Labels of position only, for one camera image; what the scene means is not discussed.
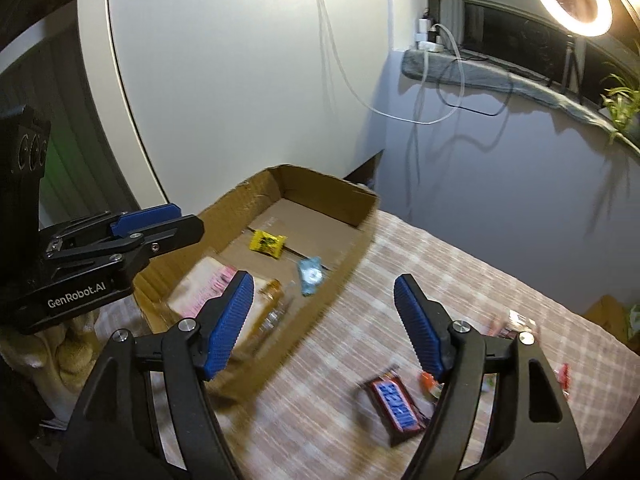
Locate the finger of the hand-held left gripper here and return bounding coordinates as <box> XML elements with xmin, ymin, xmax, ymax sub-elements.
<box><xmin>45</xmin><ymin>214</ymin><xmax>206</xmax><ymax>281</ymax></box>
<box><xmin>40</xmin><ymin>203</ymin><xmax>182</xmax><ymax>248</ymax></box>

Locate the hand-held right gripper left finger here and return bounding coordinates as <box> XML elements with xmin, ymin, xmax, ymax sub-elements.
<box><xmin>57</xmin><ymin>270</ymin><xmax>256</xmax><ymax>480</ymax></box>

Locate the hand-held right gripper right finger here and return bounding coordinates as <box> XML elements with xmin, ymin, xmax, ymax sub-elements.
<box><xmin>393</xmin><ymin>274</ymin><xmax>588</xmax><ymax>480</ymax></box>

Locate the brown chocolate bar blue print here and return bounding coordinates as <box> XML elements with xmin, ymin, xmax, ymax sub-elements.
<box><xmin>357</xmin><ymin>367</ymin><xmax>431</xmax><ymax>448</ymax></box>

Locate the person's left hand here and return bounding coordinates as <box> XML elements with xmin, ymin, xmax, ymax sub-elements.
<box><xmin>0</xmin><ymin>307</ymin><xmax>104</xmax><ymax>411</ymax></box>

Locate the amber clear wrapped snack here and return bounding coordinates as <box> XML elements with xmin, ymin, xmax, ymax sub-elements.
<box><xmin>235</xmin><ymin>280</ymin><xmax>296</xmax><ymax>356</ymax></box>

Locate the small orange candy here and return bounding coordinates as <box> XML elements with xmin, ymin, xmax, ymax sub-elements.
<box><xmin>417</xmin><ymin>371</ymin><xmax>443</xmax><ymax>401</ymax></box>

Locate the pink snack packet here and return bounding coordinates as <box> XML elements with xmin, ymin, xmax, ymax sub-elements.
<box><xmin>167</xmin><ymin>256</ymin><xmax>238</xmax><ymax>318</ymax></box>

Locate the plaid blanket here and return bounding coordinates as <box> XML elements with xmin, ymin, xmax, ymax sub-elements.
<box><xmin>200</xmin><ymin>210</ymin><xmax>640</xmax><ymax>480</ymax></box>

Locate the dark snack packet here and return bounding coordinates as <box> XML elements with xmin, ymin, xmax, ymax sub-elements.
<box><xmin>487</xmin><ymin>310</ymin><xmax>538</xmax><ymax>341</ymax></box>

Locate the yellow wrapped candy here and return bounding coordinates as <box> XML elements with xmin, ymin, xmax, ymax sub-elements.
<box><xmin>249</xmin><ymin>229</ymin><xmax>287</xmax><ymax>259</ymax></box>

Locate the light blue wrapped candy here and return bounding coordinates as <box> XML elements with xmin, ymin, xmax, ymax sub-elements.
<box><xmin>297</xmin><ymin>256</ymin><xmax>326</xmax><ymax>297</ymax></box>

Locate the small red candy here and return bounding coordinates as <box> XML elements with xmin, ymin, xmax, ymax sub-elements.
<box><xmin>555</xmin><ymin>362</ymin><xmax>573</xmax><ymax>401</ymax></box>

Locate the white wardrobe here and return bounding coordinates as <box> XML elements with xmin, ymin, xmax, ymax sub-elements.
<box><xmin>77</xmin><ymin>0</ymin><xmax>401</xmax><ymax>211</ymax></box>

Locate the brown cardboard box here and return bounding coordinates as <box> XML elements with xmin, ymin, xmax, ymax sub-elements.
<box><xmin>585</xmin><ymin>296</ymin><xmax>631</xmax><ymax>343</ymax></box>

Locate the grey stone windowsill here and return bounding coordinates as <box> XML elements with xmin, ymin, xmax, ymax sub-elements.
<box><xmin>401</xmin><ymin>49</ymin><xmax>640</xmax><ymax>156</ymax></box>

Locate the green potted plant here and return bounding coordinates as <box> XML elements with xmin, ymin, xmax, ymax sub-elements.
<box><xmin>597</xmin><ymin>72</ymin><xmax>640</xmax><ymax>143</ymax></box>

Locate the black tripod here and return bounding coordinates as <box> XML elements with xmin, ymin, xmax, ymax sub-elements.
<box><xmin>560</xmin><ymin>35</ymin><xmax>588</xmax><ymax>96</ymax></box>

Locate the white cable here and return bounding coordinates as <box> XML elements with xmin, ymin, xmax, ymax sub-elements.
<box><xmin>310</xmin><ymin>0</ymin><xmax>466</xmax><ymax>125</ymax></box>

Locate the black cable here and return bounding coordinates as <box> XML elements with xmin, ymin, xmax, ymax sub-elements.
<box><xmin>437</xmin><ymin>52</ymin><xmax>513</xmax><ymax>117</ymax></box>

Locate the window frame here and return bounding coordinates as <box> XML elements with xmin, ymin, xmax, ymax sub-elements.
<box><xmin>425</xmin><ymin>0</ymin><xmax>640</xmax><ymax>111</ymax></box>

